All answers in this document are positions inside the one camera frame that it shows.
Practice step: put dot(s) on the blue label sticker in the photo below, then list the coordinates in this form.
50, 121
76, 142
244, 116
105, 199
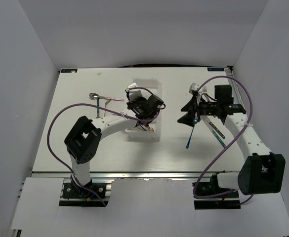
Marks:
68, 71
215, 69

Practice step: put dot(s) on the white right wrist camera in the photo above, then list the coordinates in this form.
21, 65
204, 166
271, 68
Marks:
193, 87

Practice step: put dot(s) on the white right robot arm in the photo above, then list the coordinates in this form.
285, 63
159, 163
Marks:
262, 171

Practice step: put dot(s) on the silver spoon pink handle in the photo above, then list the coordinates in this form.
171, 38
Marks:
112, 98

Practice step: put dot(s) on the blue label sticker left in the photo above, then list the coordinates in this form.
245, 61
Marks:
68, 71

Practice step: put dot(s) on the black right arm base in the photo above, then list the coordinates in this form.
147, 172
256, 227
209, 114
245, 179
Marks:
213, 197

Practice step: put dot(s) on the knife with teal handle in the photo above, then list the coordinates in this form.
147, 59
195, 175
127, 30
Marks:
218, 138

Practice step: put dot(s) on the white three-compartment plastic tray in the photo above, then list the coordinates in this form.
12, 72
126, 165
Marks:
148, 87

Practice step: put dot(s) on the knife with dark handle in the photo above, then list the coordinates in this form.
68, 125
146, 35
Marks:
214, 127

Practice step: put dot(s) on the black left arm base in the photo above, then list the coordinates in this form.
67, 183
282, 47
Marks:
70, 196

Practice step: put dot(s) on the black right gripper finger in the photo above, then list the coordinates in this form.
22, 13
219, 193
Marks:
192, 105
188, 118

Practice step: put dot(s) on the silver fork green handle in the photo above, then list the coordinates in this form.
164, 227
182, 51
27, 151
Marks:
204, 90

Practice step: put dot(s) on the silver spoon green handle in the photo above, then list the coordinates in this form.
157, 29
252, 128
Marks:
95, 96

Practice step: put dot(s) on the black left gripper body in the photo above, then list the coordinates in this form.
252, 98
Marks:
138, 101

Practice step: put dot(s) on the blue label sticker right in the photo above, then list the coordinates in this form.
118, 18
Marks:
215, 69

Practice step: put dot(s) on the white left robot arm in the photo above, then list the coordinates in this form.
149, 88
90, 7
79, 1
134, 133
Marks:
83, 139

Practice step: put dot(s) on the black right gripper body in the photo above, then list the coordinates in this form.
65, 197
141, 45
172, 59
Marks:
208, 108

